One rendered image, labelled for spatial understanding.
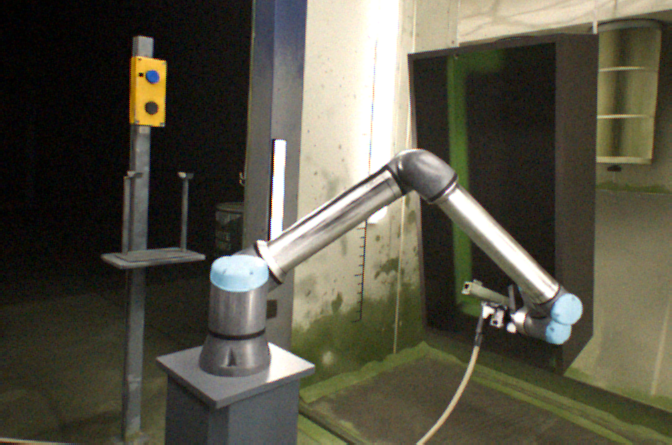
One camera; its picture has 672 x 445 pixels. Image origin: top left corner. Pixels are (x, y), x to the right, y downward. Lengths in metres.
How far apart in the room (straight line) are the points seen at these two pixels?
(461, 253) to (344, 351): 0.81
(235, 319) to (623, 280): 2.24
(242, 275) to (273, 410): 0.35
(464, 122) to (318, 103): 0.68
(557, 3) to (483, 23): 0.44
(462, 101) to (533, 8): 1.00
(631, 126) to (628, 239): 0.63
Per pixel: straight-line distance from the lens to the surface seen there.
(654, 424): 2.87
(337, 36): 2.51
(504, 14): 3.24
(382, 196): 1.47
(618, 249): 3.14
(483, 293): 1.97
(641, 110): 2.98
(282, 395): 1.39
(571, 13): 3.07
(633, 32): 3.03
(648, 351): 2.91
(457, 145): 2.37
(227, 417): 1.30
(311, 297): 2.47
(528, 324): 1.79
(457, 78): 2.34
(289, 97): 2.26
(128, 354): 2.27
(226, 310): 1.32
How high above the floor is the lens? 1.19
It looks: 3 degrees down
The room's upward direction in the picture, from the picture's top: 3 degrees clockwise
